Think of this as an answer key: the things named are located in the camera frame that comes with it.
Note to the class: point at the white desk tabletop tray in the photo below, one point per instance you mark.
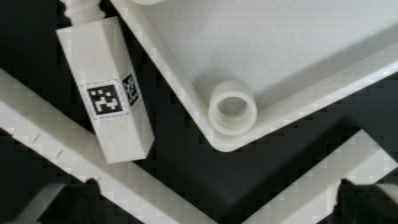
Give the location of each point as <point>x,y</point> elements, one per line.
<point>263,58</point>

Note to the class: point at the white desk leg lying diagonal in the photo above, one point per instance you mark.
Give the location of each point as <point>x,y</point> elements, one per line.
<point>99,64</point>

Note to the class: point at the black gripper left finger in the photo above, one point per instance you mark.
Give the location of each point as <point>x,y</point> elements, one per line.
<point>64,205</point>

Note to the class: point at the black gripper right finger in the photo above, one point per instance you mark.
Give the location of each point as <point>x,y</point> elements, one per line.
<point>366,203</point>

